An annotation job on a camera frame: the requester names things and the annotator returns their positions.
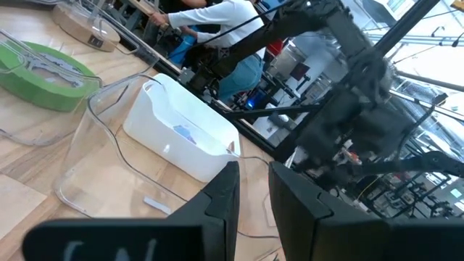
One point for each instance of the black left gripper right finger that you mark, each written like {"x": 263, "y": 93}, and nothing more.
{"x": 319, "y": 232}

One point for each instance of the person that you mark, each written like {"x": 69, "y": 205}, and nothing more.
{"x": 224, "y": 18}

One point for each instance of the white plastic bin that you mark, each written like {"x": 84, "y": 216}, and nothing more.
{"x": 163, "y": 145}

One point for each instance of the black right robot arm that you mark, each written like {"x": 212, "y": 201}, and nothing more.
{"x": 261, "y": 40}

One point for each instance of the white shade wooden base lamp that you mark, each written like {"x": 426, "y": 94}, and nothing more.
{"x": 78, "y": 30}

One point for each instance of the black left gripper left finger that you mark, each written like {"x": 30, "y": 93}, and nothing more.
{"x": 217, "y": 217}

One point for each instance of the green tape roll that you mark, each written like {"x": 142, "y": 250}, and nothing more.
{"x": 36, "y": 94}

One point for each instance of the blue staple remover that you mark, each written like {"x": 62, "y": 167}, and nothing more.
{"x": 185, "y": 134}

